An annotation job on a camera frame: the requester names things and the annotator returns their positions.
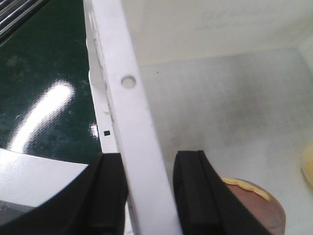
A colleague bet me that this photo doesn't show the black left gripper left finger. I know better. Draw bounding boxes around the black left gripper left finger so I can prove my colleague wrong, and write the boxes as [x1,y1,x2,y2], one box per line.
[0,153,128,235]

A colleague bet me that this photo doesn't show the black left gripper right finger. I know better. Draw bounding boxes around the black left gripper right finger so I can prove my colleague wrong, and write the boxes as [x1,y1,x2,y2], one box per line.
[173,150,270,235]

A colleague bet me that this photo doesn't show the grey-brown plush ball toy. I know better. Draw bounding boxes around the grey-brown plush ball toy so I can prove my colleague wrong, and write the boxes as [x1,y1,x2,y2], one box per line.
[222,178,287,235]

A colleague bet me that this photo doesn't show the yellow plush ball toy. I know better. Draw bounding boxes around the yellow plush ball toy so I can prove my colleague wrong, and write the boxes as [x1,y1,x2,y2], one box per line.
[300,142,313,187]

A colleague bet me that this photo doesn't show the white plastic tote box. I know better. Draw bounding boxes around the white plastic tote box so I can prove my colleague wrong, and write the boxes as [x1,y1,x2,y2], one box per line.
[84,0,313,235]

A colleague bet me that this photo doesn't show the metal conveyor rollers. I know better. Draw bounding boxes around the metal conveyor rollers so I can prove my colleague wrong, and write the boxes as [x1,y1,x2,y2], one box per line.
[0,0,48,45]

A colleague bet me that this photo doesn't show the white curved conveyor frame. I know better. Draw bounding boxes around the white curved conveyor frame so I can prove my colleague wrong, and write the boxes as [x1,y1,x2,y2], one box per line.
[0,149,87,225]

